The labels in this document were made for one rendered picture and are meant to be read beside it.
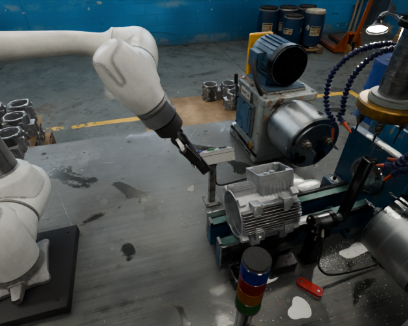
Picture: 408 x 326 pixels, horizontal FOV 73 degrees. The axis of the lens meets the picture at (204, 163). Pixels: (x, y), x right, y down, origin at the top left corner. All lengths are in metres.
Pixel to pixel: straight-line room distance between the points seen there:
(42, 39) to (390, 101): 0.91
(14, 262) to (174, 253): 0.50
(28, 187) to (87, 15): 5.30
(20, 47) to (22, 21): 5.68
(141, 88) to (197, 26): 5.80
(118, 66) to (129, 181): 0.86
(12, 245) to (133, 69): 0.64
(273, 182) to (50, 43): 0.70
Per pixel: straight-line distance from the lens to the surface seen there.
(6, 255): 1.01
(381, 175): 1.17
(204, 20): 6.41
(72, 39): 0.78
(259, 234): 0.89
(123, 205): 1.29
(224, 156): 1.08
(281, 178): 0.90
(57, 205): 1.40
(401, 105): 0.97
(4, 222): 0.99
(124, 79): 0.62
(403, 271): 0.93
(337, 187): 1.27
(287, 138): 1.19
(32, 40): 0.75
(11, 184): 1.08
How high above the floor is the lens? 1.71
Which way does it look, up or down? 39 degrees down
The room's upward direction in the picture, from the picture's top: straight up
